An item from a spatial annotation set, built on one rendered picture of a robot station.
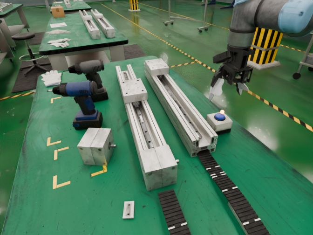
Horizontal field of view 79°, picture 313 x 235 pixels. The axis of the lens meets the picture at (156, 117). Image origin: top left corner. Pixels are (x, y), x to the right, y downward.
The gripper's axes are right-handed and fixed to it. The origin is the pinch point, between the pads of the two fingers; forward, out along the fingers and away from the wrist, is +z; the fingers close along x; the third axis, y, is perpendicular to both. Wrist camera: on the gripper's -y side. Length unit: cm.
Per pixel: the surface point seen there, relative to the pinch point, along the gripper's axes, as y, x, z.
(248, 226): 40.2, -15.1, 12.9
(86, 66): -41, -52, -3
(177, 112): -6.0, -16.8, 8.1
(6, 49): -389, -228, 69
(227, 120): 2.4, 2.1, 10.6
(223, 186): 28.0, -14.3, 14.0
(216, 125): 4.0, -3.8, 10.8
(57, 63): -165, -94, 34
